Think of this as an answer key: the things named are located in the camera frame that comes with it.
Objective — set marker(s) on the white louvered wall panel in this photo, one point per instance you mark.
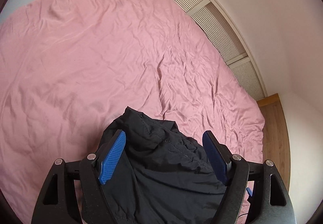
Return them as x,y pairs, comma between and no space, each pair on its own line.
210,16

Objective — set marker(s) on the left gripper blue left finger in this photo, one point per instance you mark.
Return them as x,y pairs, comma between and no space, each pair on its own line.
108,156

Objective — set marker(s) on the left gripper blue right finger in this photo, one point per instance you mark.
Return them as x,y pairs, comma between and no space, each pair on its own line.
219,157

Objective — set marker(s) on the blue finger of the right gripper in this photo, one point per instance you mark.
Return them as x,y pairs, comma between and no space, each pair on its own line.
249,191

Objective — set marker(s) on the pink bed duvet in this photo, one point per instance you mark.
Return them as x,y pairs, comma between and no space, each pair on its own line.
70,67

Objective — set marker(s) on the black hooded puffer coat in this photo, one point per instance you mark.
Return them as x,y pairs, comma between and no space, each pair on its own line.
162,175

